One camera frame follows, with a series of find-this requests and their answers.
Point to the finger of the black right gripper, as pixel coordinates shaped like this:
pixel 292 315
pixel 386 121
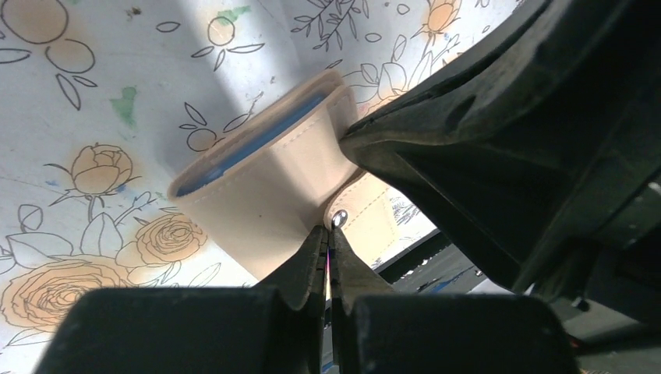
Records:
pixel 543 135

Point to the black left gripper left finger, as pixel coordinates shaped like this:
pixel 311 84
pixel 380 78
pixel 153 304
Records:
pixel 275 326

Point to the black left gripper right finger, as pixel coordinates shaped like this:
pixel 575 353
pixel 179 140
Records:
pixel 376 329

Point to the beige card holder wallet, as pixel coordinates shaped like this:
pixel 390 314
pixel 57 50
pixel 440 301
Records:
pixel 260 193

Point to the floral tablecloth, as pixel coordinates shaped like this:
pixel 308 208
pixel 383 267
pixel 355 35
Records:
pixel 103 103

